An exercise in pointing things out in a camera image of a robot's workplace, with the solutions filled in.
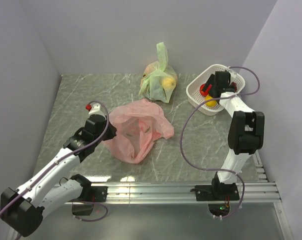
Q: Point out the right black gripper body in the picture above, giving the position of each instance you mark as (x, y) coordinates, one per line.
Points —
(231, 87)

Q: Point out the red apple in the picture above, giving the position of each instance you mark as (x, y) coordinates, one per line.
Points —
(205, 89)

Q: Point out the yellow fruit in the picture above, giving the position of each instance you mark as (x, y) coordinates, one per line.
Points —
(168, 83)
(210, 102)

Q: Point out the pink plastic bag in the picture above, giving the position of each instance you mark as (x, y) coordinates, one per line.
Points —
(139, 124)

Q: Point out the dark red grape bunch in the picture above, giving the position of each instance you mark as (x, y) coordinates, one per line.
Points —
(234, 86)

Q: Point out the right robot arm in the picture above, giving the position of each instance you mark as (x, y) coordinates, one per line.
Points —
(246, 133)

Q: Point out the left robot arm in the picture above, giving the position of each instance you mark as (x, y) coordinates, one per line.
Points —
(25, 207)

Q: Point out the yellow fruit in green bag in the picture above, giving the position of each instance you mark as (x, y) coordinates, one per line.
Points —
(168, 83)

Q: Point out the green plastic bag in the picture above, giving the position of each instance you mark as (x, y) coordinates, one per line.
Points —
(150, 86)

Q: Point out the orange fruit in green bag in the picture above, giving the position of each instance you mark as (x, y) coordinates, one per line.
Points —
(150, 68)

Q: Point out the white perforated plastic basket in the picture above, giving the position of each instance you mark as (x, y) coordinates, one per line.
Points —
(198, 100)

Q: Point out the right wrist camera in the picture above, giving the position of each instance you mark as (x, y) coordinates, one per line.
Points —
(233, 73)

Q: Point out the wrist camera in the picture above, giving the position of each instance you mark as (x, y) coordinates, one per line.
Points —
(233, 73)
(94, 109)

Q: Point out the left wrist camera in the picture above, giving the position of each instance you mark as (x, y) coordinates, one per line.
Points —
(94, 109)

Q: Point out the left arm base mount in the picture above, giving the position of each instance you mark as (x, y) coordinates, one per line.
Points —
(94, 194)

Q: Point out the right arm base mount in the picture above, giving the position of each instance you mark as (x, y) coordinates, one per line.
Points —
(205, 193)

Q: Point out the aluminium front rail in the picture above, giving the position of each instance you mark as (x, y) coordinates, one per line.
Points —
(180, 192)

